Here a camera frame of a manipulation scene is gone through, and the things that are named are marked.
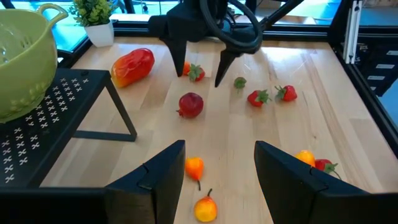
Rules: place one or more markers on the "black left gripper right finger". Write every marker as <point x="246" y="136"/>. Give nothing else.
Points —
<point x="289" y="193"/>

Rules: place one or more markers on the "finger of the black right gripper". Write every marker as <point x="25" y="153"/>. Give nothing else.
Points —
<point x="178" y="56"/>
<point x="224" y="63"/>

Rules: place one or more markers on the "red orange toy pepper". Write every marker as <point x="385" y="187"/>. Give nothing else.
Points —
<point x="132" y="67"/>

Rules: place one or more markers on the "green plastic colander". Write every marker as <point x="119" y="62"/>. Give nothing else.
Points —
<point x="28" y="77"/>

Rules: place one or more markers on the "silver aluminium bracket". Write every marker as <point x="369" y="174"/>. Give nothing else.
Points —
<point x="351" y="31"/>

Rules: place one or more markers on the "small orange toy fruit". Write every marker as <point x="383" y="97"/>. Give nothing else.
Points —
<point x="186" y="68"/>

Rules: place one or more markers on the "dark red toy pomegranate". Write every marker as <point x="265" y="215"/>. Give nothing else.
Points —
<point x="190" y="105"/>

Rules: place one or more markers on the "green plant in white pot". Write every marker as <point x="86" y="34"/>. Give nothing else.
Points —
<point x="101" y="34"/>

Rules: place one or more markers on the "long-stemmed red toy strawberry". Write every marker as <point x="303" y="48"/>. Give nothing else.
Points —
<point x="323" y="164"/>

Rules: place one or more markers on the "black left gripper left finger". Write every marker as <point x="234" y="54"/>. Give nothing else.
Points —
<point x="161" y="186"/>

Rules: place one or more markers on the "yellow orange toy pear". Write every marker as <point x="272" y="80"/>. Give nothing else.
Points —
<point x="306" y="157"/>
<point x="205" y="210"/>

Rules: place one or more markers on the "black perforated metal shelf rack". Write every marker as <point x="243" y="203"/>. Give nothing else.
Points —
<point x="93" y="81"/>

